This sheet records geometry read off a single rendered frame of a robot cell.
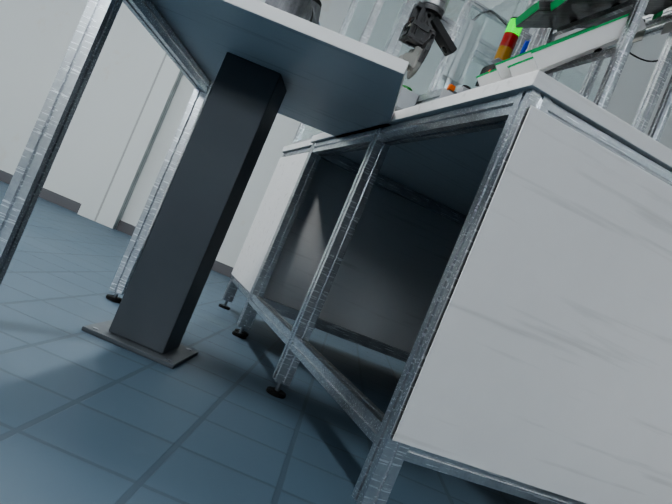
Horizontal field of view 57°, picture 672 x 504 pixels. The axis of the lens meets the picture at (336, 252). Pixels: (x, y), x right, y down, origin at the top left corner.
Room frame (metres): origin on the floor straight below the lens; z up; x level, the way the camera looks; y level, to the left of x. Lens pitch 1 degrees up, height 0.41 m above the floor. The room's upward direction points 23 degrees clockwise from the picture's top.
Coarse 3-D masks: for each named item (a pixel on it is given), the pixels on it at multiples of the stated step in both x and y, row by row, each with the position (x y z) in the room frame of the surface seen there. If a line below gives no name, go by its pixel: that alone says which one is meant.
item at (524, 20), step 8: (528, 8) 1.56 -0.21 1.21; (536, 8) 1.52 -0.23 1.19; (544, 8) 1.51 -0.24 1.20; (520, 16) 1.61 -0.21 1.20; (528, 16) 1.56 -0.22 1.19; (536, 16) 1.55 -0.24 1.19; (544, 16) 1.55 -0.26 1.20; (552, 16) 1.56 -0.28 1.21; (560, 16) 1.56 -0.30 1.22; (568, 16) 1.56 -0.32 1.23; (576, 16) 1.56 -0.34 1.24; (584, 16) 1.56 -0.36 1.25; (616, 16) 1.57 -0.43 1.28; (520, 24) 1.61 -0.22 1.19; (528, 24) 1.61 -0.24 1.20; (536, 24) 1.62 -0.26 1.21; (544, 24) 1.62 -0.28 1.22; (552, 24) 1.62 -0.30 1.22; (560, 24) 1.62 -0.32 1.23; (592, 24) 1.63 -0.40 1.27
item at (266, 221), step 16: (304, 144) 2.66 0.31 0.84; (288, 160) 2.85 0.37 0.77; (304, 160) 2.55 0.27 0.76; (272, 176) 3.06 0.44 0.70; (288, 176) 2.72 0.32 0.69; (272, 192) 2.91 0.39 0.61; (288, 192) 2.59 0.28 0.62; (272, 208) 2.77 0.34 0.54; (256, 224) 2.96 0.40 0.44; (272, 224) 2.64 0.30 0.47; (256, 240) 2.82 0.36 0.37; (240, 256) 3.02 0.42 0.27; (256, 256) 2.68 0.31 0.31; (240, 272) 2.87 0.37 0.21; (256, 272) 2.56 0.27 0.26; (240, 288) 2.78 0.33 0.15; (224, 304) 3.06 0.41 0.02
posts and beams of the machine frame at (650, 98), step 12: (540, 36) 2.76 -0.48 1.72; (528, 48) 2.78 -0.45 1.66; (660, 60) 2.78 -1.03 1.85; (660, 72) 2.75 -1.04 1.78; (648, 84) 2.79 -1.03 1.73; (660, 84) 2.76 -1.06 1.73; (648, 96) 2.76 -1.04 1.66; (648, 108) 2.76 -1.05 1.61; (636, 120) 2.78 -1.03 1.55; (648, 120) 2.77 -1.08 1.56
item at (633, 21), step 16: (640, 0) 1.35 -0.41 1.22; (640, 16) 1.36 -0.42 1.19; (624, 32) 1.36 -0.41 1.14; (624, 48) 1.36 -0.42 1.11; (592, 64) 1.73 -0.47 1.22; (592, 80) 1.72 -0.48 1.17; (608, 80) 1.35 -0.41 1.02; (608, 96) 1.36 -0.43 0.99; (656, 112) 1.42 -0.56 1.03; (656, 128) 1.41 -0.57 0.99
